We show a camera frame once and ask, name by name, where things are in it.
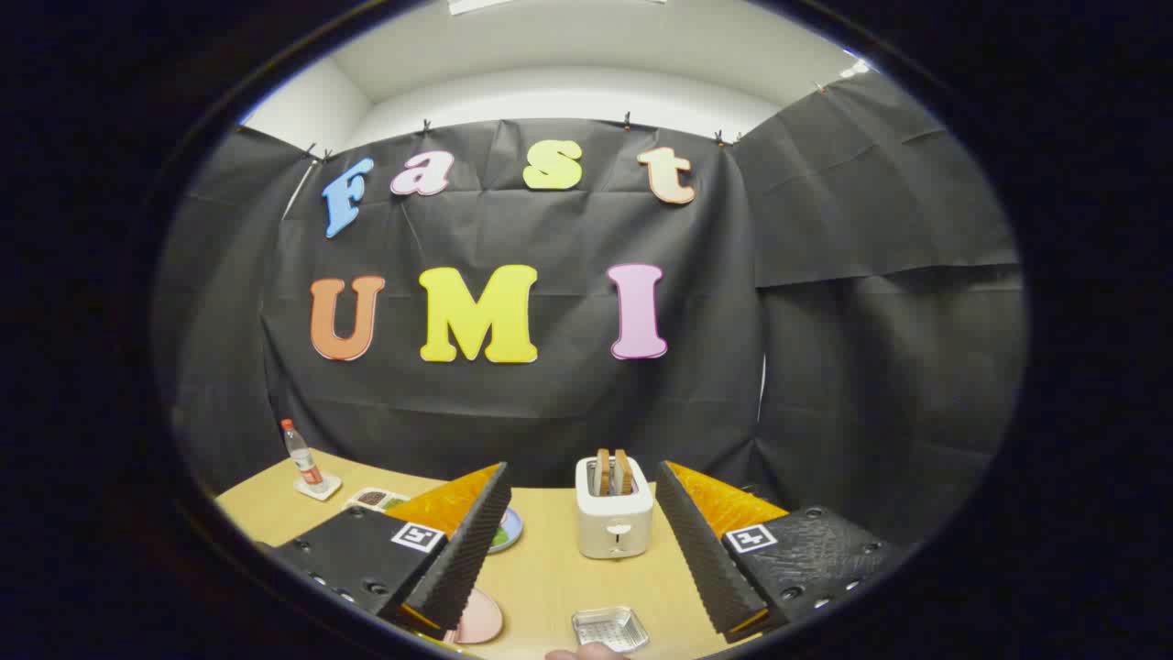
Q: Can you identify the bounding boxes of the white toaster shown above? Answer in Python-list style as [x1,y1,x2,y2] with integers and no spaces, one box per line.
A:
[575,454,655,560]

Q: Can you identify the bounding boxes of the clear water bottle red label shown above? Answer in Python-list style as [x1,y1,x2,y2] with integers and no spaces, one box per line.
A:
[280,419,325,494]

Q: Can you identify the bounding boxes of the white divided condiment tray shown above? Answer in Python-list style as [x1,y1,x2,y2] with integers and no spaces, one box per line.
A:
[342,487,411,514]

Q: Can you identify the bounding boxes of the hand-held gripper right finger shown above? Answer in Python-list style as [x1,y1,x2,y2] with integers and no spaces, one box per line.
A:
[654,460,904,643]

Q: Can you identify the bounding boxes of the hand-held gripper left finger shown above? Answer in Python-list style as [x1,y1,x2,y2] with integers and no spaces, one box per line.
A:
[269,462,512,633]

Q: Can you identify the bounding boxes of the perforated metal basket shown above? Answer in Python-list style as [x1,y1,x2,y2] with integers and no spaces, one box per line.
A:
[572,606,650,654]

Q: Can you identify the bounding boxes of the blue plate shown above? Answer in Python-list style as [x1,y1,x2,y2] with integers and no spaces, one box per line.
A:
[486,507,524,554]

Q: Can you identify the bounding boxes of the pink plate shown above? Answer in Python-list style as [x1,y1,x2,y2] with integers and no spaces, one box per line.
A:
[444,588,505,645]

